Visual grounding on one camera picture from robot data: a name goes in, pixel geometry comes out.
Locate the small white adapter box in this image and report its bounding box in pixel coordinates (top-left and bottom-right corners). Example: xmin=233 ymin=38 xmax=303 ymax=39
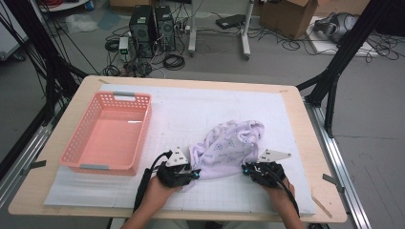
xmin=117 ymin=36 xmax=130 ymax=55

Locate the grey plastic device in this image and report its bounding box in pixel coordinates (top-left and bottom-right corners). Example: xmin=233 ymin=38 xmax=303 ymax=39
xmin=313 ymin=11 xmax=359 ymax=44

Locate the tangle of black cables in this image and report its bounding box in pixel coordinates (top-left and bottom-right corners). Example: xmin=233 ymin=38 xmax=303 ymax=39
xmin=366 ymin=32 xmax=400 ymax=63

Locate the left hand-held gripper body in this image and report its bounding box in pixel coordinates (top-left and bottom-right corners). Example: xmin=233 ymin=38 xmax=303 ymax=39
xmin=156 ymin=146 xmax=196 ymax=189

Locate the black sleeved gripper cable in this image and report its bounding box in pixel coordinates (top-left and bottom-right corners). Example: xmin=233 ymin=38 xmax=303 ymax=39
xmin=270 ymin=171 xmax=301 ymax=218
xmin=133 ymin=151 xmax=173 ymax=214

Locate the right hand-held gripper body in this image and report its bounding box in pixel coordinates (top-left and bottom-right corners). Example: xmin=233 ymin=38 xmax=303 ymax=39
xmin=246 ymin=148 xmax=292 ymax=189

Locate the white cabinet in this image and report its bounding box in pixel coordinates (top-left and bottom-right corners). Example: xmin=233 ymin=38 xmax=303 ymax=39
xmin=0 ymin=0 xmax=30 ymax=61

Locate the black flat device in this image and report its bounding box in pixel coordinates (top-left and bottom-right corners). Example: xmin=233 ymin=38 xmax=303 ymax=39
xmin=215 ymin=13 xmax=246 ymax=31

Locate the white round table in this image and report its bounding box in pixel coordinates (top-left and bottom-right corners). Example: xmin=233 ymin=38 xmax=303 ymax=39
xmin=37 ymin=0 xmax=90 ymax=13

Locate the open cardboard box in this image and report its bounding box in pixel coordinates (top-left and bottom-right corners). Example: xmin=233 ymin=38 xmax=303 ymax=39
xmin=258 ymin=0 xmax=319 ymax=40

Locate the white foam mat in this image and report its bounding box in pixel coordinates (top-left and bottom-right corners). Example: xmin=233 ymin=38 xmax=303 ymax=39
xmin=43 ymin=83 xmax=316 ymax=215

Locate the aluminium rail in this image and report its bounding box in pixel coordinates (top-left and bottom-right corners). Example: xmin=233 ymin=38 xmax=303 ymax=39
xmin=0 ymin=104 xmax=68 ymax=208
xmin=304 ymin=98 xmax=372 ymax=229

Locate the black metal frame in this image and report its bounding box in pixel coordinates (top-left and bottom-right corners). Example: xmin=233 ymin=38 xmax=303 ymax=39
xmin=0 ymin=0 xmax=90 ymax=180
xmin=295 ymin=0 xmax=395 ymax=138

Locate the clear plastic bag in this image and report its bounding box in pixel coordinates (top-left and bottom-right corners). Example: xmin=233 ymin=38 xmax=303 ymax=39
xmin=65 ymin=12 xmax=99 ymax=34

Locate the pink plastic basket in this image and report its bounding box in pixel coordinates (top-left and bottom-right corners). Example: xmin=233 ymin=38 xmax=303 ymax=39
xmin=58 ymin=91 xmax=153 ymax=177

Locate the white rolling stand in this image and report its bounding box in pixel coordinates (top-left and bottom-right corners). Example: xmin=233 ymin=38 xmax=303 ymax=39
xmin=187 ymin=0 xmax=255 ymax=61

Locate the person's right hand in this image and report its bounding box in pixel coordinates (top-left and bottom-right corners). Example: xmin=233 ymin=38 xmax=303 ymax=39
xmin=263 ymin=177 xmax=296 ymax=208

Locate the white floor board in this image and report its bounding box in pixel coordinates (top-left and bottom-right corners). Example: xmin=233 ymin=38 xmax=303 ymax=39
xmin=307 ymin=15 xmax=380 ymax=57

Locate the black computer tower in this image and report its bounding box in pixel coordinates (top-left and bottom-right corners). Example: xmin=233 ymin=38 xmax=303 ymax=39
xmin=128 ymin=4 xmax=157 ymax=59
xmin=154 ymin=5 xmax=177 ymax=52

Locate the person's left hand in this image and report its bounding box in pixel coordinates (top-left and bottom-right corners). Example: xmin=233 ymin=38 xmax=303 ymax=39
xmin=142 ymin=176 xmax=183 ymax=212

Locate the grey metal bracket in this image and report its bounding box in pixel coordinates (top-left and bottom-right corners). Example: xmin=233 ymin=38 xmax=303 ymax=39
xmin=322 ymin=173 xmax=346 ymax=194
xmin=20 ymin=159 xmax=48 ymax=177

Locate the coil of black cable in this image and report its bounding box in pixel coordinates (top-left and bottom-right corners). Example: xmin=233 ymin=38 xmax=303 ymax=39
xmin=162 ymin=53 xmax=186 ymax=72

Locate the lilac printed towel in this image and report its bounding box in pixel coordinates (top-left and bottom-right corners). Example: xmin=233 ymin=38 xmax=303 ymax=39
xmin=188 ymin=119 xmax=266 ymax=180

